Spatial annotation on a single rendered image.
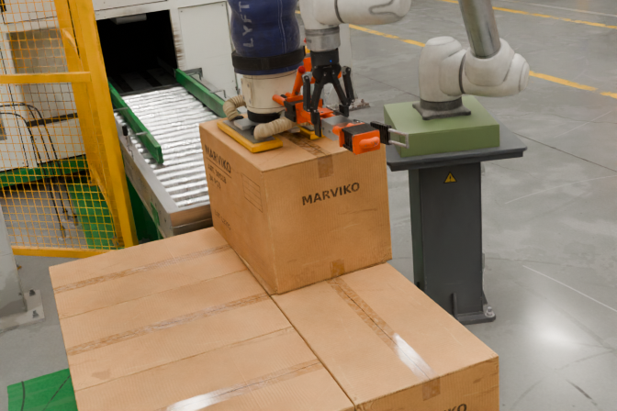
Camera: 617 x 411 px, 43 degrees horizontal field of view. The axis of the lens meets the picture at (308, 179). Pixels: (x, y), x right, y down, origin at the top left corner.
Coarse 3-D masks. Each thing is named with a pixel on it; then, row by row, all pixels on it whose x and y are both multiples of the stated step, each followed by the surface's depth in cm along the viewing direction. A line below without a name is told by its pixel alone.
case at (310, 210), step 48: (240, 144) 242; (288, 144) 237; (336, 144) 233; (384, 144) 232; (240, 192) 242; (288, 192) 223; (336, 192) 230; (384, 192) 237; (240, 240) 255; (288, 240) 228; (336, 240) 235; (384, 240) 243; (288, 288) 233
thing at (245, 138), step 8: (224, 120) 257; (224, 128) 252; (232, 128) 249; (240, 128) 247; (232, 136) 245; (240, 136) 241; (248, 136) 239; (272, 136) 238; (248, 144) 233; (256, 144) 232; (264, 144) 232; (272, 144) 232; (280, 144) 234
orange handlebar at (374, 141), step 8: (312, 80) 254; (280, 96) 235; (288, 96) 236; (280, 104) 233; (304, 112) 217; (320, 112) 213; (328, 112) 213; (320, 120) 208; (336, 128) 200; (360, 144) 189; (368, 144) 189; (376, 144) 190
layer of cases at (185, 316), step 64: (128, 256) 267; (192, 256) 262; (64, 320) 230; (128, 320) 226; (192, 320) 223; (256, 320) 219; (320, 320) 216; (384, 320) 213; (448, 320) 210; (128, 384) 196; (192, 384) 193; (256, 384) 191; (320, 384) 188; (384, 384) 186; (448, 384) 189
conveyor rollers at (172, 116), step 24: (144, 96) 481; (168, 96) 477; (192, 96) 473; (120, 120) 434; (144, 120) 430; (168, 120) 426; (192, 120) 421; (168, 144) 383; (192, 144) 379; (168, 168) 349; (192, 168) 346; (168, 192) 323; (192, 192) 318
